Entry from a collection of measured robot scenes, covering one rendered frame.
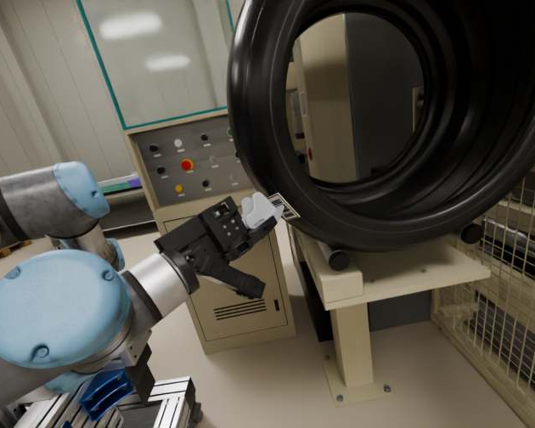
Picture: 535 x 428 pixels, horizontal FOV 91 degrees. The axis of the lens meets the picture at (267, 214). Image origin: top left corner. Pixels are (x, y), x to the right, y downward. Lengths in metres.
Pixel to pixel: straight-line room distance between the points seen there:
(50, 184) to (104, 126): 4.41
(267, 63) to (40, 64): 5.09
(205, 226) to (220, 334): 1.32
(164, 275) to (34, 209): 0.31
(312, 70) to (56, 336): 0.81
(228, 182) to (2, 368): 1.12
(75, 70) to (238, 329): 4.44
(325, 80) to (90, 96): 4.45
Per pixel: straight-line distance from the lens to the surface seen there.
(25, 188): 0.59
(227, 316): 1.57
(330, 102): 0.87
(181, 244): 0.36
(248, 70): 0.44
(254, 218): 0.41
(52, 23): 5.35
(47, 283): 0.23
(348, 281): 0.60
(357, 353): 1.33
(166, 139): 1.30
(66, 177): 0.59
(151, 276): 0.34
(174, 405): 1.34
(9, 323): 0.23
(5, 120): 5.86
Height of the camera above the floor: 1.20
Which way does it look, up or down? 20 degrees down
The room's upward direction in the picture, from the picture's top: 12 degrees counter-clockwise
